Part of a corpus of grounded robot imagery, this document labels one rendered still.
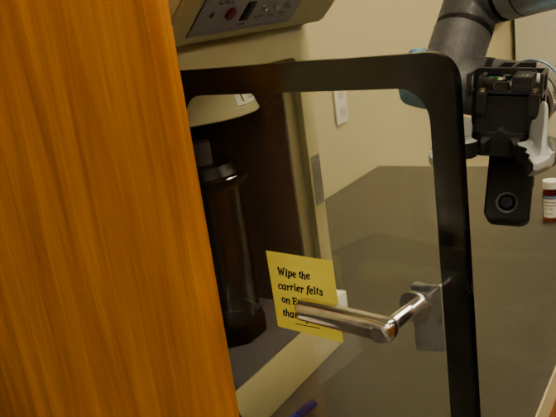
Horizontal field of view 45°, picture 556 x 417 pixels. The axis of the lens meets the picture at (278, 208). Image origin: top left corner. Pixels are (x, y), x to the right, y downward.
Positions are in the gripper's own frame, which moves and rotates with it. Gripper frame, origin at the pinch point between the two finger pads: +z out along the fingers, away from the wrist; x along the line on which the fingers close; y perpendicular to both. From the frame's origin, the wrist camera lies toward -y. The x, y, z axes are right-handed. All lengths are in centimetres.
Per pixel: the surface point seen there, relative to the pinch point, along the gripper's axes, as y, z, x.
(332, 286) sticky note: -8.4, 10.4, -10.3
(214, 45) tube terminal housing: 10.2, -5.6, -29.9
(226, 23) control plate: 12.6, -2.3, -26.4
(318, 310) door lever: -8.0, 15.7, -9.3
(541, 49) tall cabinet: -18, -307, -24
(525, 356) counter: -33.0, -27.7, 2.4
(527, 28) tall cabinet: -8, -307, -31
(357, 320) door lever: -7.7, 16.7, -5.8
